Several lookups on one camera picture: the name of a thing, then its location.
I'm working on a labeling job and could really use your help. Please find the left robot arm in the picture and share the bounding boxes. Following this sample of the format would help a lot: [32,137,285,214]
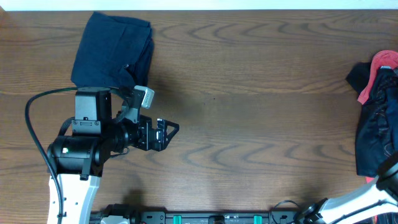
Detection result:
[47,86,179,223]

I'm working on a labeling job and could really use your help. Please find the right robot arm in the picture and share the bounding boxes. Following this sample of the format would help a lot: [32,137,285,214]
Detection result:
[294,153,397,224]

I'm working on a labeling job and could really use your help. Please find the folded dark navy garment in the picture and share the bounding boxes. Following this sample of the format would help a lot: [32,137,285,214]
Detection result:
[71,12,154,88]

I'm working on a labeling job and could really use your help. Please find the black patterned jersey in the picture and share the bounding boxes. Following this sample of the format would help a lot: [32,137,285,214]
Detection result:
[354,67,397,177]

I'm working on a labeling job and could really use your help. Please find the red garment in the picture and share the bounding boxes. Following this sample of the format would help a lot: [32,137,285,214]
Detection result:
[358,50,397,105]

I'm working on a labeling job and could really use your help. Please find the black mounting rail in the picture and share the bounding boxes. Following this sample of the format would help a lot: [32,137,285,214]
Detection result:
[88,204,315,224]

